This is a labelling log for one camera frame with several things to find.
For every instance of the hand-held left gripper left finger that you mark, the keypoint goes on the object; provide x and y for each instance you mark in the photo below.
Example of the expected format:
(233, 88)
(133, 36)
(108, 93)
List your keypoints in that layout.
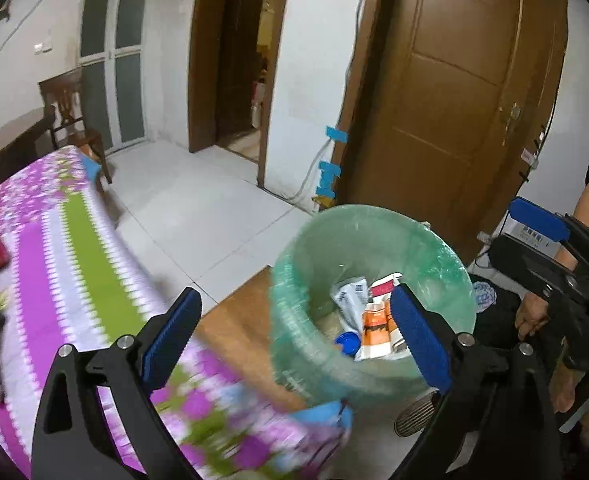
(172, 342)

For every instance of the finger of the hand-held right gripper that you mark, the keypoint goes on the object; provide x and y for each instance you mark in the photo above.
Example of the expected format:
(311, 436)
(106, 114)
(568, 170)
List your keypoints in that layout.
(536, 220)
(524, 260)

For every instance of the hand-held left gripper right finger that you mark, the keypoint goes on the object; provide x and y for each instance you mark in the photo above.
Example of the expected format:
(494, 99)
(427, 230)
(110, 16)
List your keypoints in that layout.
(417, 340)

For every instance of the orange white box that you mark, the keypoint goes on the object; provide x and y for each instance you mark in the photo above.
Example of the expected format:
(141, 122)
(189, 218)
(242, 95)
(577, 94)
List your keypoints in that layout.
(374, 330)

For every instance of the white red medicine box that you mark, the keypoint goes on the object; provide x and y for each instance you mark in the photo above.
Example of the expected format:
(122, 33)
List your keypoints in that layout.
(385, 286)

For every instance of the blue bottle cap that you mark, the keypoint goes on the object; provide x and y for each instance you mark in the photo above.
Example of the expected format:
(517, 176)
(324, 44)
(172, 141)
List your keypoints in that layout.
(349, 345)

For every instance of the white foil pouch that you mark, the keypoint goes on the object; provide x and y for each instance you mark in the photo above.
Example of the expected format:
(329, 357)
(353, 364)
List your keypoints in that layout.
(349, 300)

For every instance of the bin with green plastic liner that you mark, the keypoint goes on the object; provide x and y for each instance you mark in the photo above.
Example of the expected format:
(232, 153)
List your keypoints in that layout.
(324, 250)

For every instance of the person's right hand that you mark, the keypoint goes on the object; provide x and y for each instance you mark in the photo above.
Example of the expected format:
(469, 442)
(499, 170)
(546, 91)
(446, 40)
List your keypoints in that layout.
(566, 385)

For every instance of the white cardboard box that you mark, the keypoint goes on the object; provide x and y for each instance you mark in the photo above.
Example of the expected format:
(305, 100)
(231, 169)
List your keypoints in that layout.
(524, 236)

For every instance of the blue patterned cloth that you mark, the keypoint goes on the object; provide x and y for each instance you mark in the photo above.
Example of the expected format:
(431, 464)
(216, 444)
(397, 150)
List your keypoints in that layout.
(484, 296)

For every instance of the low wooden stool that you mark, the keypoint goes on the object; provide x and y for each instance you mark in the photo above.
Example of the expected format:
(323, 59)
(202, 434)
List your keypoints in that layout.
(244, 330)

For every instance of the grey slipper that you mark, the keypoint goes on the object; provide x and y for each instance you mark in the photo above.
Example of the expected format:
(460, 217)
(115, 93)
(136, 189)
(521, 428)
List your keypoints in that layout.
(414, 415)

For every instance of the purple floral tablecloth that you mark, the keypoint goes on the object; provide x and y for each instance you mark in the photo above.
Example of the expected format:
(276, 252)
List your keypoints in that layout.
(74, 270)

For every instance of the blue plastic item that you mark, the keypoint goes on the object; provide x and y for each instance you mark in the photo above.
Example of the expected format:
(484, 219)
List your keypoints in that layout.
(319, 417)

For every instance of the brown wooden door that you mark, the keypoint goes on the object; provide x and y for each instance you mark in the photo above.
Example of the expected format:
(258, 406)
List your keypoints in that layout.
(449, 100)

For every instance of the blue tape patch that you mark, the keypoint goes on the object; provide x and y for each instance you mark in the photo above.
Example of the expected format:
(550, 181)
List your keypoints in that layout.
(329, 180)

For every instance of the blue tape strip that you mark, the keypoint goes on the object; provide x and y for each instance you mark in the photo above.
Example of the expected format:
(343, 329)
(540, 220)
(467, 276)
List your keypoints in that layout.
(337, 134)

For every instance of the dark wooden dining table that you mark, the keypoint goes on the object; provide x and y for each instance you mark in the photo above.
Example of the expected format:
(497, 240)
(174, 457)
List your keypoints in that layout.
(4, 152)

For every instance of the frosted glass double door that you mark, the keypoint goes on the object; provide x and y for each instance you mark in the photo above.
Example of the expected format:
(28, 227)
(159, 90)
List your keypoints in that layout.
(124, 90)

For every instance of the wooden chair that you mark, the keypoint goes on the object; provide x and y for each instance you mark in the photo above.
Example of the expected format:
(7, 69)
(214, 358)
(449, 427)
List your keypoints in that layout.
(67, 105)

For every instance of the red white wall sticker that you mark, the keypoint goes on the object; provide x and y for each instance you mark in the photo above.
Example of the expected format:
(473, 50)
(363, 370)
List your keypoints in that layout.
(527, 157)

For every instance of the dark wooden door frame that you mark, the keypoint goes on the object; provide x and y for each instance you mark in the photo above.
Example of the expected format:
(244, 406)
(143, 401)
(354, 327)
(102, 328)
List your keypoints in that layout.
(204, 60)

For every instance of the white wall switch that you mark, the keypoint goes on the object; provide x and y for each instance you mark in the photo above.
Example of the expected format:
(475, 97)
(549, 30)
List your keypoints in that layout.
(43, 47)

